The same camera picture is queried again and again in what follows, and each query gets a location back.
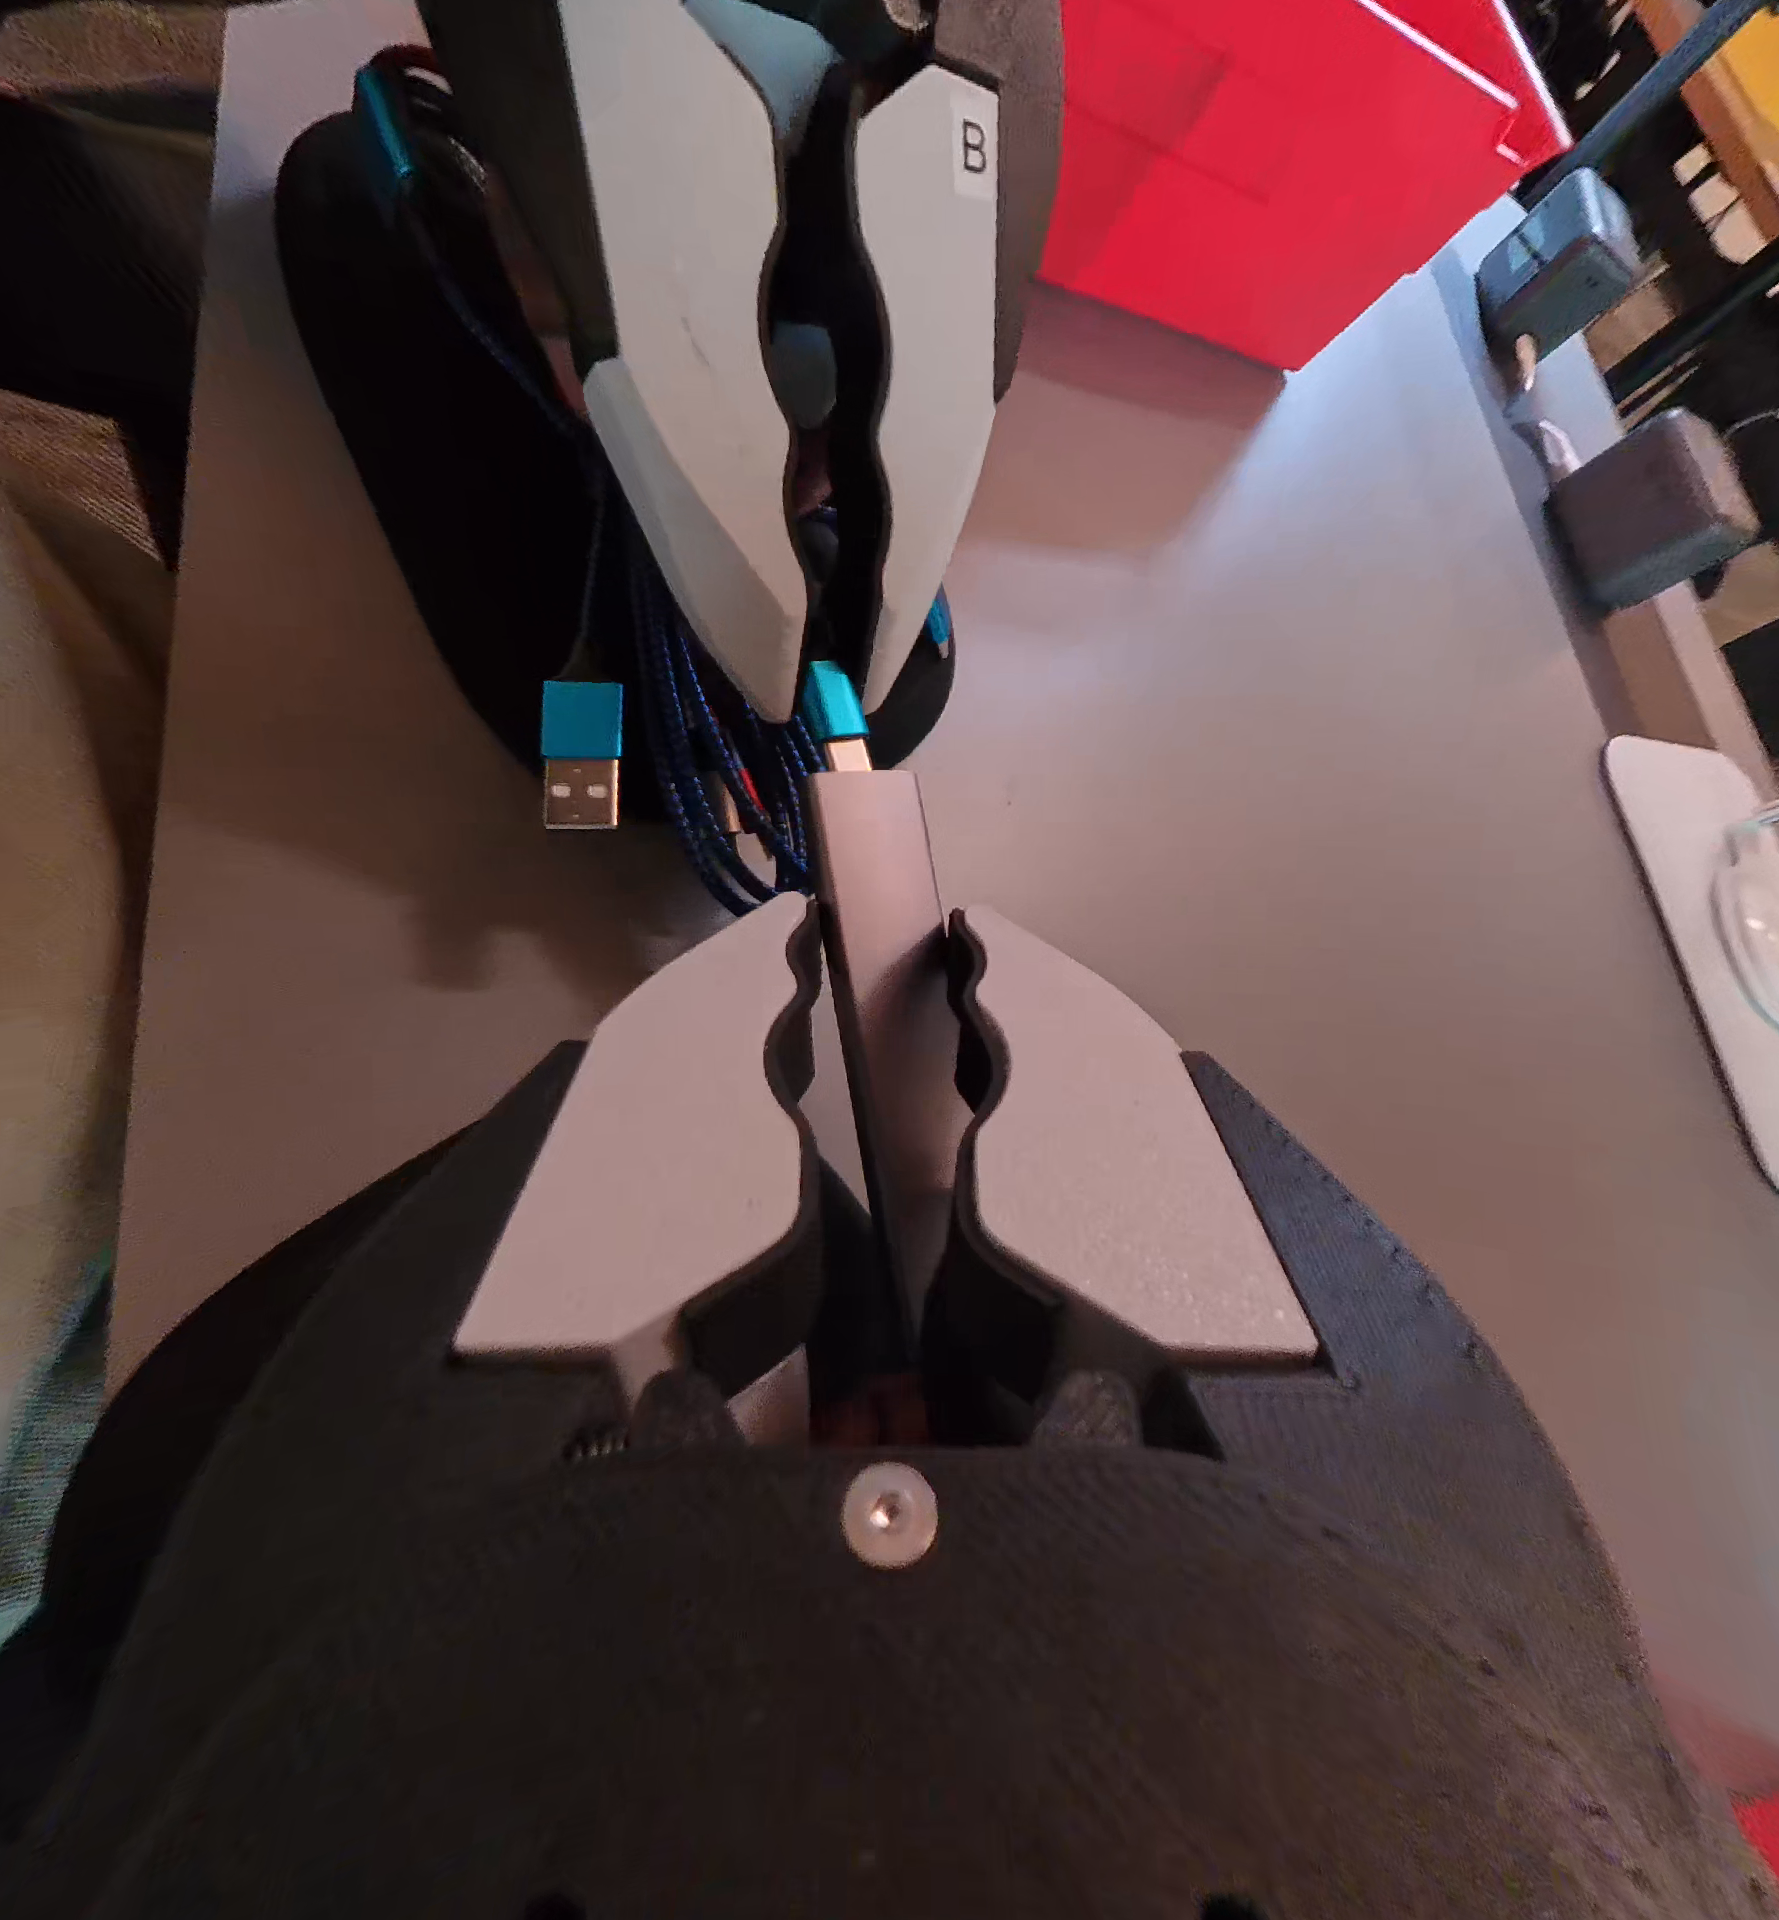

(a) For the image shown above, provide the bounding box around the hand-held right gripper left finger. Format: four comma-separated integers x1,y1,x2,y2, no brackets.
452,894,830,1398

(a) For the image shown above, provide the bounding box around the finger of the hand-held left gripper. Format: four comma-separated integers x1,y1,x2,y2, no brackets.
556,0,848,720
827,63,1008,710

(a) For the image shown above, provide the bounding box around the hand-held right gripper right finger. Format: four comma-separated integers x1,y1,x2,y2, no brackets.
943,903,1325,1371

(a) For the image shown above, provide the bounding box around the dark grey rectangular device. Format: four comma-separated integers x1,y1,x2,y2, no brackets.
804,769,954,1390

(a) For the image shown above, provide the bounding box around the blue braided usb cable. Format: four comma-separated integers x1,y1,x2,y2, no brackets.
353,59,959,919

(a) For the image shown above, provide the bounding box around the red box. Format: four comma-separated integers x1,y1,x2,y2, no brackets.
1035,0,1577,372

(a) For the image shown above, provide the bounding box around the black hex-pattern case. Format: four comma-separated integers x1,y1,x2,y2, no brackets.
275,117,959,830

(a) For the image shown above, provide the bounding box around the white tray with glass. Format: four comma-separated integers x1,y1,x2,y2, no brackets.
1601,731,1779,1204

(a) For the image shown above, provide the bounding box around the person's pale shirt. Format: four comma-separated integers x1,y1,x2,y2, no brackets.
0,342,183,1711

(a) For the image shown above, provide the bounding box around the grey power adapter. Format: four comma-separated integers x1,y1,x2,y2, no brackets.
1545,409,1765,613

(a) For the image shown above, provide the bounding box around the brown corduroy cloth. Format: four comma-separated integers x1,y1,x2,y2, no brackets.
0,0,223,576

